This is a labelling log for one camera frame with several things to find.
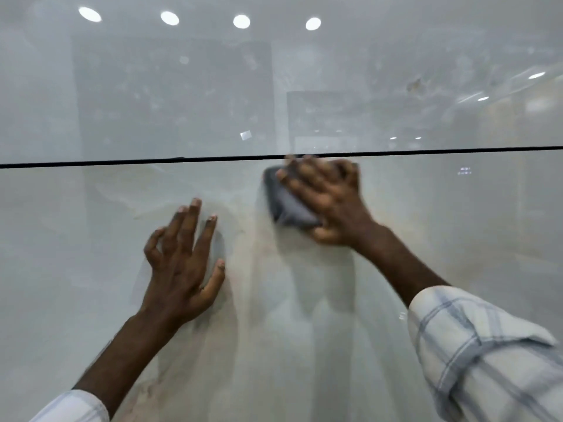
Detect person's left hand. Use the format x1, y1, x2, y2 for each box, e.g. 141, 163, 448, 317
144, 198, 226, 323

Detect person's right hand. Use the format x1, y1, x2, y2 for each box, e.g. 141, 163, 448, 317
276, 154, 389, 250

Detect grey cleaning cloth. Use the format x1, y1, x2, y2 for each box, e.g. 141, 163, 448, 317
263, 163, 325, 232

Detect person's right forearm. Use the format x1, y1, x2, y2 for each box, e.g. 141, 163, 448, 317
354, 223, 451, 310

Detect person's left forearm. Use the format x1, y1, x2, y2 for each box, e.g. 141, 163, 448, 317
72, 311, 196, 420

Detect white checked left shirt sleeve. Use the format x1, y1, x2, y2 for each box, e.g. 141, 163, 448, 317
28, 389, 111, 422

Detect white checked shirt sleeve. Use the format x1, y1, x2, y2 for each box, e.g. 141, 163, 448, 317
28, 389, 111, 422
407, 285, 563, 422

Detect white checked right shirt sleeve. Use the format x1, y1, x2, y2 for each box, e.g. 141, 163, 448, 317
407, 285, 563, 422

